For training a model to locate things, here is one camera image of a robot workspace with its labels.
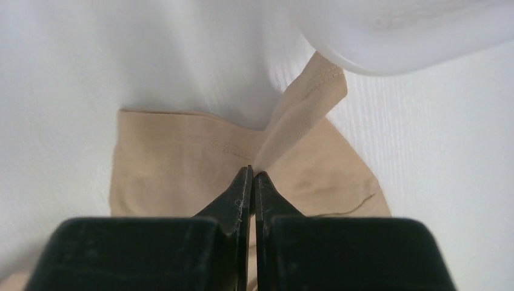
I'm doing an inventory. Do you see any white plastic basket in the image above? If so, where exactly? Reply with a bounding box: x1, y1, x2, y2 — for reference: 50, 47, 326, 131
287, 1, 513, 76

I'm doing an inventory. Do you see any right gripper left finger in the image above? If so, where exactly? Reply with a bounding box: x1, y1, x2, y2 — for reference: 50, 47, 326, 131
25, 166, 253, 290

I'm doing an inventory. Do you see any beige t shirt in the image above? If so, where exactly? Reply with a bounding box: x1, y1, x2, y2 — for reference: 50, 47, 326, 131
109, 53, 390, 217

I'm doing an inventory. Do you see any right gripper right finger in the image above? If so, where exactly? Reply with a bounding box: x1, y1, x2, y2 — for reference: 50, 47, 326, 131
253, 172, 455, 290

